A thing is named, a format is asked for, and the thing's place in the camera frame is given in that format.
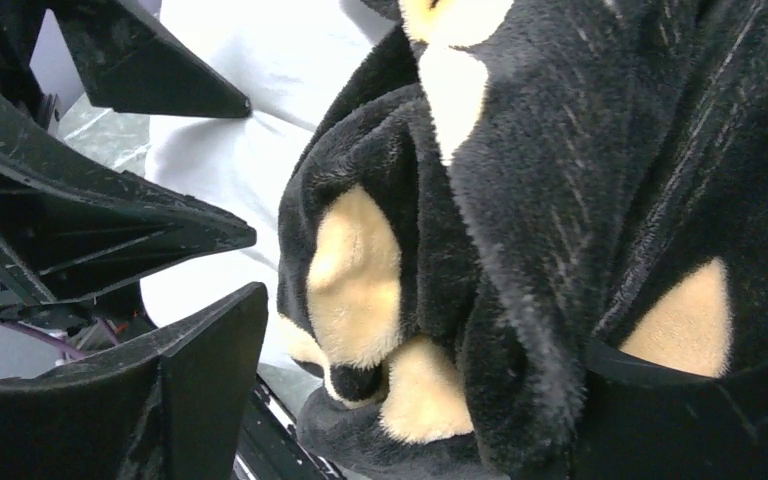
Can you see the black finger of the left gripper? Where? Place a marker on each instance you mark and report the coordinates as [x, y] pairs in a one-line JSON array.
[[71, 228], [129, 62]]

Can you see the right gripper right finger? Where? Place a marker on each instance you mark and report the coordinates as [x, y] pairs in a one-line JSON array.
[[645, 421]]

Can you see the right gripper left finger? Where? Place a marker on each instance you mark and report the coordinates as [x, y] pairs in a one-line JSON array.
[[165, 405]]

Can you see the white pillow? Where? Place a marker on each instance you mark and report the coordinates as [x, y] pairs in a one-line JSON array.
[[291, 58]]

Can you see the black pillowcase with beige flowers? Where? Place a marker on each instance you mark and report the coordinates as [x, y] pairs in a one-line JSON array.
[[499, 185]]

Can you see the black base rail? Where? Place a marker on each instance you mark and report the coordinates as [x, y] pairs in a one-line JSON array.
[[268, 447]]

